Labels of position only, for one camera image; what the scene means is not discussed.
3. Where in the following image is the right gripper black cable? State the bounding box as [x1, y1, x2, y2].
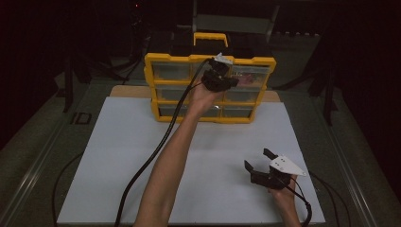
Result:
[288, 177, 313, 227]

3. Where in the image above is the white table sheet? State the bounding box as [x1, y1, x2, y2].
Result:
[56, 96, 326, 225]

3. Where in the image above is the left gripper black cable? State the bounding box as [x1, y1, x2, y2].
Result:
[113, 57, 216, 227]

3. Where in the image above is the person's right hand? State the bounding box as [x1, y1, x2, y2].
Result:
[268, 177, 299, 213]

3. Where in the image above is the clear plastic organizer drawer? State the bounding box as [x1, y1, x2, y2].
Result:
[231, 64, 270, 88]

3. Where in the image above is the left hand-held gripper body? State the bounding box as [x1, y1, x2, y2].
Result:
[200, 52, 235, 93]

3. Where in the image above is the black floor cable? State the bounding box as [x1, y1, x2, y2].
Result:
[51, 152, 85, 227]
[308, 170, 352, 227]

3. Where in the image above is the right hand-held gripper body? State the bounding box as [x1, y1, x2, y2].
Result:
[250, 154, 307, 190]

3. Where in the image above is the person's left hand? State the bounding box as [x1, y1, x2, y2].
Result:
[185, 79, 225, 120]

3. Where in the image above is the grid of clear bins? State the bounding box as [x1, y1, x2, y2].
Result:
[151, 61, 269, 118]

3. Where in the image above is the yellow drawer organizer cabinet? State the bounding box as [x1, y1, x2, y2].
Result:
[144, 32, 277, 125]

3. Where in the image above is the black metal stand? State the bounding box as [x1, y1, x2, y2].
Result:
[61, 46, 127, 114]
[277, 27, 340, 127]

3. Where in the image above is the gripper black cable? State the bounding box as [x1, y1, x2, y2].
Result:
[288, 177, 313, 227]
[113, 57, 216, 227]

